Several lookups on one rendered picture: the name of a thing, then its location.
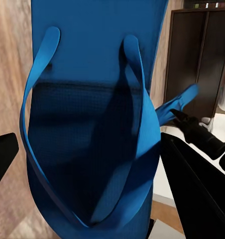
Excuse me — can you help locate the sandal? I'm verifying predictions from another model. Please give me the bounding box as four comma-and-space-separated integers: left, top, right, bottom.
19, 0, 169, 239
155, 83, 199, 126

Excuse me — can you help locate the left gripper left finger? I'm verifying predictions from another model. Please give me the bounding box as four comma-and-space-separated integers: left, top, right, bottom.
0, 132, 19, 181

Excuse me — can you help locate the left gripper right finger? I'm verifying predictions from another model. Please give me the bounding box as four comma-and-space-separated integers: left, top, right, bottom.
160, 132, 225, 239

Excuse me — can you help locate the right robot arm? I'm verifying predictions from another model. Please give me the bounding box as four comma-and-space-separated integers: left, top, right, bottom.
170, 109, 225, 171

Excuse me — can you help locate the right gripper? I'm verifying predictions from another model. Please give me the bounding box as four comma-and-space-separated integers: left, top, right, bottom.
170, 109, 215, 151

